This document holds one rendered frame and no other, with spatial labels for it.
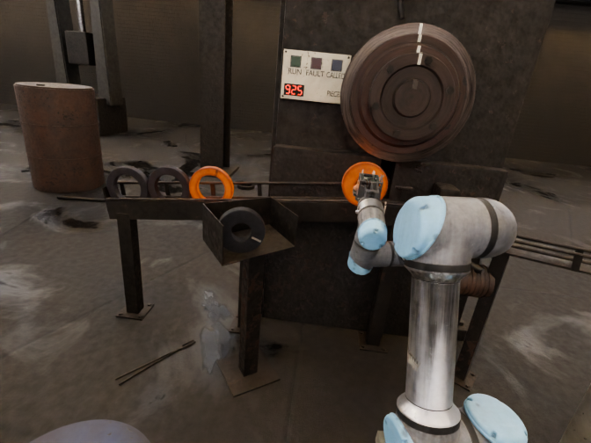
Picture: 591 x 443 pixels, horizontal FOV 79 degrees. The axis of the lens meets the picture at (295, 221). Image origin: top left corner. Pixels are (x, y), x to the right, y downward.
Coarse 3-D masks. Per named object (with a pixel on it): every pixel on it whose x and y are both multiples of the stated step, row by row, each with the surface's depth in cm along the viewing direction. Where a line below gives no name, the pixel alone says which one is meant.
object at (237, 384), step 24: (216, 216) 126; (264, 216) 136; (288, 216) 124; (216, 240) 113; (264, 240) 127; (288, 240) 126; (264, 264) 128; (240, 336) 142; (216, 360) 151; (240, 360) 146; (264, 360) 154; (240, 384) 141; (264, 384) 142
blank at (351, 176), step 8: (352, 168) 121; (360, 168) 120; (368, 168) 120; (376, 168) 120; (344, 176) 122; (352, 176) 121; (384, 176) 121; (344, 184) 123; (352, 184) 122; (384, 184) 122; (344, 192) 124; (352, 192) 123; (384, 192) 123; (352, 200) 124
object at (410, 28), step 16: (384, 32) 121; (400, 32) 121; (416, 32) 120; (432, 32) 120; (448, 32) 120; (368, 48) 123; (464, 48) 121; (352, 64) 126; (464, 64) 123; (352, 80) 128; (464, 112) 128; (352, 128) 134; (368, 144) 135; (400, 160) 137
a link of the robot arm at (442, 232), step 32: (416, 224) 62; (448, 224) 61; (480, 224) 62; (416, 256) 63; (448, 256) 61; (480, 256) 65; (416, 288) 66; (448, 288) 63; (416, 320) 66; (448, 320) 64; (416, 352) 66; (448, 352) 64; (416, 384) 66; (448, 384) 65; (416, 416) 65; (448, 416) 65
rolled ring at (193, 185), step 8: (208, 168) 146; (216, 168) 147; (192, 176) 148; (200, 176) 148; (216, 176) 147; (224, 176) 147; (192, 184) 149; (224, 184) 148; (232, 184) 150; (192, 192) 151; (200, 192) 153; (224, 192) 150; (232, 192) 150
